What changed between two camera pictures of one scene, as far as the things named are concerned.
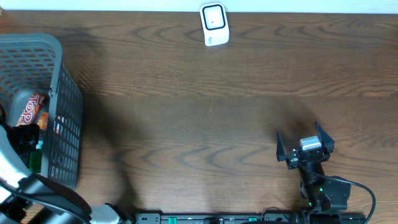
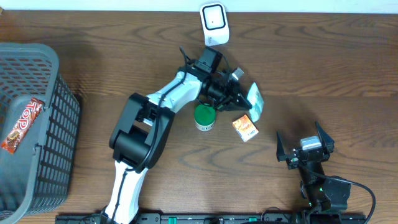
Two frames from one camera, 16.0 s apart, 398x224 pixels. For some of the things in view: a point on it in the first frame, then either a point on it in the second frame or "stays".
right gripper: (292, 162) stays
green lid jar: (35, 161) → (204, 116)
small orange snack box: (43, 121) → (245, 127)
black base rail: (249, 218) stays
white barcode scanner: (215, 22) stays
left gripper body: (21, 137) → (219, 89)
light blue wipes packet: (39, 146) → (255, 98)
